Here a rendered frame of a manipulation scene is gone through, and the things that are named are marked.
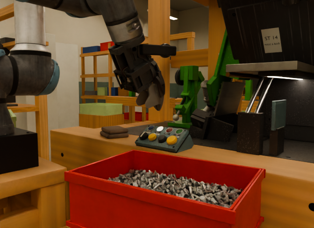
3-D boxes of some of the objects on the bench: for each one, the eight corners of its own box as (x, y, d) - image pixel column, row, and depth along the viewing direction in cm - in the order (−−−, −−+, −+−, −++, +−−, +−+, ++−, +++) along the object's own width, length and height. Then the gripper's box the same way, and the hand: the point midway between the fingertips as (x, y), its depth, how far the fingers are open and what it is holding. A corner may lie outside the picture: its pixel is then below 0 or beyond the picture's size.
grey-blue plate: (275, 156, 69) (278, 101, 68) (267, 155, 70) (269, 101, 69) (286, 150, 76) (288, 99, 75) (278, 149, 77) (281, 99, 76)
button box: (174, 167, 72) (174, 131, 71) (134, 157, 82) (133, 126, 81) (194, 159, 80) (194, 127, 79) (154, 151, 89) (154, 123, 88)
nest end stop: (206, 132, 94) (204, 122, 91) (192, 126, 98) (190, 116, 94) (208, 129, 95) (206, 120, 91) (194, 123, 98) (192, 114, 95)
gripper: (100, 46, 63) (131, 119, 74) (124, 48, 57) (153, 128, 67) (127, 31, 67) (153, 102, 78) (152, 32, 61) (175, 109, 72)
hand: (159, 104), depth 74 cm, fingers closed
